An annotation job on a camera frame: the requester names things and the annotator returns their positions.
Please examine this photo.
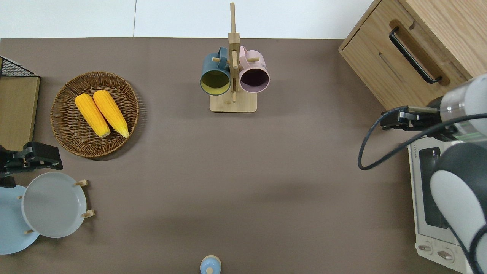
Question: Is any wooden plate rack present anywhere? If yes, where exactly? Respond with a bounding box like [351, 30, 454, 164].
[17, 179, 95, 234]

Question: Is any brown table mat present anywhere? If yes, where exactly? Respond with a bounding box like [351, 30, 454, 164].
[0, 37, 469, 274]

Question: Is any black metal drawer handle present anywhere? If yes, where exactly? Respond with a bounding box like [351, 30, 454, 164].
[388, 27, 444, 84]

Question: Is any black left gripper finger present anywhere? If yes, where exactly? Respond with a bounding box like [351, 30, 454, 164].
[23, 142, 60, 158]
[27, 156, 64, 170]

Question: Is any wooden mug rack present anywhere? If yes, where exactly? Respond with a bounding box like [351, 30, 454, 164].
[209, 2, 258, 113]

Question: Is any pink mug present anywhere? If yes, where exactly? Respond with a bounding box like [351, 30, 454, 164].
[239, 46, 271, 94]

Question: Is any brown wicker basket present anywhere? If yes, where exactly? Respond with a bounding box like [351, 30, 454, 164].
[50, 71, 140, 158]

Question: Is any light blue plate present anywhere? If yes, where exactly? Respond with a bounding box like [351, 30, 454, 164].
[0, 185, 40, 255]

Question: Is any grey plate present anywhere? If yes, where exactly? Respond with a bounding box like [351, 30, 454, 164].
[21, 172, 87, 239]

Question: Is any dark blue mug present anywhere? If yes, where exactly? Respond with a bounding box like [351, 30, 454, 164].
[200, 46, 232, 96]

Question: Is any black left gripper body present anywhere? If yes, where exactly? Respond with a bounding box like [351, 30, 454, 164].
[0, 145, 29, 189]

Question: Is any wire and wood shelf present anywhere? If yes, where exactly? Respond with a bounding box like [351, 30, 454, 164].
[0, 56, 41, 153]

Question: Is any small blue round bell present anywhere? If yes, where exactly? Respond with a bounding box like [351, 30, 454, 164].
[200, 255, 222, 274]

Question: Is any light wooden cabinet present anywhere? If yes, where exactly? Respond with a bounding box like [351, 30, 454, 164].
[339, 0, 487, 111]

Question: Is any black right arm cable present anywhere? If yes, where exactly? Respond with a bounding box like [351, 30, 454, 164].
[358, 108, 487, 170]

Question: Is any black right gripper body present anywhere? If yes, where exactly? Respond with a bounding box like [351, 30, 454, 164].
[398, 97, 459, 142]

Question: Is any white toaster oven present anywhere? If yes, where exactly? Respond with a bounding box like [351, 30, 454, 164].
[407, 138, 481, 274]

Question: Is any yellow corn cob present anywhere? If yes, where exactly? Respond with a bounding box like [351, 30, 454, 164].
[93, 90, 129, 138]
[75, 93, 111, 138]

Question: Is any light wooden drawer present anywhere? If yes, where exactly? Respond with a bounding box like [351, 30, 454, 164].
[348, 8, 471, 109]

